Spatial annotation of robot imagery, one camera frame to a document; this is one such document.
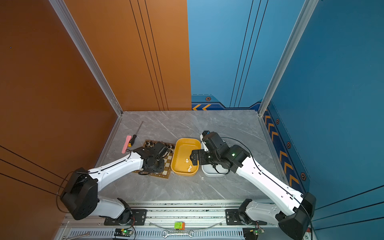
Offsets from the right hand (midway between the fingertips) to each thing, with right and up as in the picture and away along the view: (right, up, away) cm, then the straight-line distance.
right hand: (196, 157), depth 71 cm
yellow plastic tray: (-9, -9, +20) cm, 24 cm away
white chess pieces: (-4, -10, +18) cm, 21 cm away
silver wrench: (-3, -36, -2) cm, 36 cm away
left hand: (-21, -9, +15) cm, 27 cm away
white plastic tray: (+9, -12, +17) cm, 23 cm away
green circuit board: (-34, -36, -1) cm, 49 cm away
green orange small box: (-8, -32, -2) cm, 33 cm away
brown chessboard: (-18, -6, +20) cm, 27 cm away
